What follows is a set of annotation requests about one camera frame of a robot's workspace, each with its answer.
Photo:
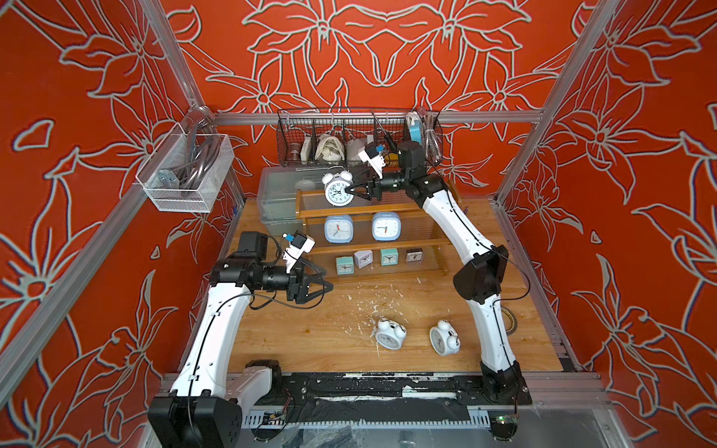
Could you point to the blue box in basket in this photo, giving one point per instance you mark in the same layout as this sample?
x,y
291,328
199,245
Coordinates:
x,y
415,123

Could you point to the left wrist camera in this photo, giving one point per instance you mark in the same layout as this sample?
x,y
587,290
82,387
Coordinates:
x,y
298,245

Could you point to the black wire wall basket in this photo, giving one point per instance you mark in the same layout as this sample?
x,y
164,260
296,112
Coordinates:
x,y
298,131

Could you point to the blue rounded alarm clock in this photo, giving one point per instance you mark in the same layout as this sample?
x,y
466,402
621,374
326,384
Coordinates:
x,y
339,229
386,226

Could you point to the white mesh wall basket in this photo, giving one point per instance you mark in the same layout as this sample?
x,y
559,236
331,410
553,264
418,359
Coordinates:
x,y
186,173

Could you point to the white cloth in basket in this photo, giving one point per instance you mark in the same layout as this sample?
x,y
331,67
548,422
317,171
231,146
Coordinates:
x,y
330,150

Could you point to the wooden two-tier shelf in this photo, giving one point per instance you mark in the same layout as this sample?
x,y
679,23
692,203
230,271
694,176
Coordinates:
x,y
418,230

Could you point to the teal square alarm clock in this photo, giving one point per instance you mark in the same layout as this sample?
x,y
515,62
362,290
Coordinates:
x,y
389,256
345,266

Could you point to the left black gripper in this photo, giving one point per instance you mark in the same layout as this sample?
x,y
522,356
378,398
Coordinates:
x,y
300,293

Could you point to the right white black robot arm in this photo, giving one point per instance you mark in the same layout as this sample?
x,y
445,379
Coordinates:
x,y
478,282

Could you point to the white twin-bell clock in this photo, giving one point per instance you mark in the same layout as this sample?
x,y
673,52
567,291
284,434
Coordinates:
x,y
390,334
335,188
444,338

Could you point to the tape roll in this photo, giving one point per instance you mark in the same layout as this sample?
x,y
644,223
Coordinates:
x,y
510,321

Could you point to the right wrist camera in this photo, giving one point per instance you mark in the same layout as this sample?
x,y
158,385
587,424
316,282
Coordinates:
x,y
373,154

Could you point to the clear plastic storage bin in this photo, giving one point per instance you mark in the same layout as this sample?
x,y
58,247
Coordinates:
x,y
278,192

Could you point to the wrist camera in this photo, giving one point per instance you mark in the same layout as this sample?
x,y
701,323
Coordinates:
x,y
298,245
373,154

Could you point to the lilac square alarm clock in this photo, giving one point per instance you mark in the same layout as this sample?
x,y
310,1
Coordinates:
x,y
363,258

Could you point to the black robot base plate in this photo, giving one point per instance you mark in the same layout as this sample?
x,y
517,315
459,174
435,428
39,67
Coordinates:
x,y
385,400

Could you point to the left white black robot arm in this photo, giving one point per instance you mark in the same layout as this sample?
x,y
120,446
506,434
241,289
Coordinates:
x,y
201,409

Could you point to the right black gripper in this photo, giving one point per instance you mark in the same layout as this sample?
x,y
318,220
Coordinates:
x,y
371,179

